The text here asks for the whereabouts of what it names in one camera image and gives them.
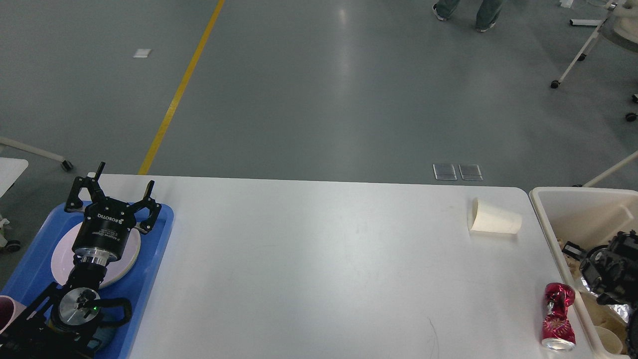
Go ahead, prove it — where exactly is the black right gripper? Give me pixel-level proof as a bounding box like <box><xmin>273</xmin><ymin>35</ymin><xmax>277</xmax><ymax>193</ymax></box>
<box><xmin>561</xmin><ymin>230</ymin><xmax>638</xmax><ymax>305</ymax></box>

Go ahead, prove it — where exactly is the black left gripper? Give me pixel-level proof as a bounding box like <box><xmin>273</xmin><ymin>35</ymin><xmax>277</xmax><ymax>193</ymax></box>
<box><xmin>64</xmin><ymin>162</ymin><xmax>163</xmax><ymax>267</ymax></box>

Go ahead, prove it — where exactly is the pink plate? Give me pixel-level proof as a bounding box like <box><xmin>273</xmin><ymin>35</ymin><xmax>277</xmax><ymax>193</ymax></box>
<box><xmin>51</xmin><ymin>223</ymin><xmax>141</xmax><ymax>289</ymax></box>

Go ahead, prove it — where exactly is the brown paper bag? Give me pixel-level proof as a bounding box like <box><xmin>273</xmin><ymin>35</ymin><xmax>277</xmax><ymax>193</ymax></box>
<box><xmin>579</xmin><ymin>291</ymin><xmax>627</xmax><ymax>342</ymax></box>

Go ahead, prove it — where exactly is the crushed red soda can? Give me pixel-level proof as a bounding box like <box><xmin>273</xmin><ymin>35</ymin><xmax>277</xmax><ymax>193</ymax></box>
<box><xmin>541</xmin><ymin>282</ymin><xmax>576</xmax><ymax>352</ymax></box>

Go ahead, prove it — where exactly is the white paper cup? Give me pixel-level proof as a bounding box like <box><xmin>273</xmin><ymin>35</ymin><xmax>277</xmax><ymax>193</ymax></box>
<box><xmin>594</xmin><ymin>326</ymin><xmax>624</xmax><ymax>355</ymax></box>
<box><xmin>469</xmin><ymin>198</ymin><xmax>522</xmax><ymax>235</ymax></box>

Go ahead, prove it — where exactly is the brown paper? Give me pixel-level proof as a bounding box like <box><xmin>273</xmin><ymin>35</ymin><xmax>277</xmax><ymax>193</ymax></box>
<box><xmin>557</xmin><ymin>238</ymin><xmax>582</xmax><ymax>282</ymax></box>

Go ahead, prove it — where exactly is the aluminium foil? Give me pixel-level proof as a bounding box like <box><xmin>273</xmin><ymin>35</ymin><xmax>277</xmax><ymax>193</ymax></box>
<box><xmin>580</xmin><ymin>277</ymin><xmax>631</xmax><ymax>323</ymax></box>

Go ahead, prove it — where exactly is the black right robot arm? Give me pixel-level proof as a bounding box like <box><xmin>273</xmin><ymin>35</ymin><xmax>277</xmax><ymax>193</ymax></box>
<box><xmin>561</xmin><ymin>230</ymin><xmax>638</xmax><ymax>359</ymax></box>

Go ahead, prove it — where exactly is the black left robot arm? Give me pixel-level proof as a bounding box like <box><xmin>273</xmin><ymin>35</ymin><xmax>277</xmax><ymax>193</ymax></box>
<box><xmin>1</xmin><ymin>162</ymin><xmax>162</xmax><ymax>359</ymax></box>

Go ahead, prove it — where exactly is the beige plastic bin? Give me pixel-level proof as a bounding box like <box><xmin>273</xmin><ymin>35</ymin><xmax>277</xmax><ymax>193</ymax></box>
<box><xmin>529</xmin><ymin>187</ymin><xmax>638</xmax><ymax>359</ymax></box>

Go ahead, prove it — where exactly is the white stand leg left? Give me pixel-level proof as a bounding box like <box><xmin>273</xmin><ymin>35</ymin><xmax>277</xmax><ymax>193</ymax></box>
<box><xmin>0</xmin><ymin>137</ymin><xmax>74</xmax><ymax>172</ymax></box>

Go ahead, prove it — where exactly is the white stand leg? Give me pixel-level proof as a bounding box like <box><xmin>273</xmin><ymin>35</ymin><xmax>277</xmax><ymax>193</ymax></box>
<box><xmin>572</xmin><ymin>151</ymin><xmax>638</xmax><ymax>187</ymax></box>
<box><xmin>0</xmin><ymin>137</ymin><xmax>74</xmax><ymax>172</ymax></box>

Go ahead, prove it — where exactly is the blue plastic tray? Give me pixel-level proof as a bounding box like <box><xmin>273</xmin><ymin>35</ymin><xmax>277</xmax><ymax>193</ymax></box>
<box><xmin>1</xmin><ymin>203</ymin><xmax>174</xmax><ymax>359</ymax></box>

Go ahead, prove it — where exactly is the white side table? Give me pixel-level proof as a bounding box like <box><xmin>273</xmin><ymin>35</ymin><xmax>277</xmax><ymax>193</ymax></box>
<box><xmin>0</xmin><ymin>157</ymin><xmax>29</xmax><ymax>252</ymax></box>

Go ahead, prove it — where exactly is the white stand leg right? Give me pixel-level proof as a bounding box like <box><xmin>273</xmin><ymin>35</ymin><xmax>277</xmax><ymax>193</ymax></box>
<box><xmin>572</xmin><ymin>151</ymin><xmax>638</xmax><ymax>187</ymax></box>

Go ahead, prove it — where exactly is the right floor outlet cover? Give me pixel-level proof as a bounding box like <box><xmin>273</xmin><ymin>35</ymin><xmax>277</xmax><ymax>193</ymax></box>
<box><xmin>459</xmin><ymin>164</ymin><xmax>483</xmax><ymax>181</ymax></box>

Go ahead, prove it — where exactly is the floor outlet cover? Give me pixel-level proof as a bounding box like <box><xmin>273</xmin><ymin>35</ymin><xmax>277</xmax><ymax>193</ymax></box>
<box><xmin>459</xmin><ymin>164</ymin><xmax>483</xmax><ymax>181</ymax></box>
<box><xmin>433</xmin><ymin>163</ymin><xmax>458</xmax><ymax>181</ymax></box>

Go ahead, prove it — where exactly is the pink ribbed cup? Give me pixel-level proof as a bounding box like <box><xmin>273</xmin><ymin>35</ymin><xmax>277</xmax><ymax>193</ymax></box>
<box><xmin>0</xmin><ymin>295</ymin><xmax>26</xmax><ymax>334</ymax></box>

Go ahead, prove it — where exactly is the left floor outlet cover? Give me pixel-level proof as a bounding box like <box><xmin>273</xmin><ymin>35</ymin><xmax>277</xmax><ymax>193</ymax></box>
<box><xmin>433</xmin><ymin>163</ymin><xmax>458</xmax><ymax>181</ymax></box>

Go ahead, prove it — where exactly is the white rolling stand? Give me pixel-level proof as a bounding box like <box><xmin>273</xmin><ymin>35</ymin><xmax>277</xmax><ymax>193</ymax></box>
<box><xmin>550</xmin><ymin>0</ymin><xmax>638</xmax><ymax>89</ymax></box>

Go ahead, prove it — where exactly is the person in jeans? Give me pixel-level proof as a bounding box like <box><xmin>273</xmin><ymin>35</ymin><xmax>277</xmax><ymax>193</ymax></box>
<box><xmin>431</xmin><ymin>0</ymin><xmax>507</xmax><ymax>33</ymax></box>

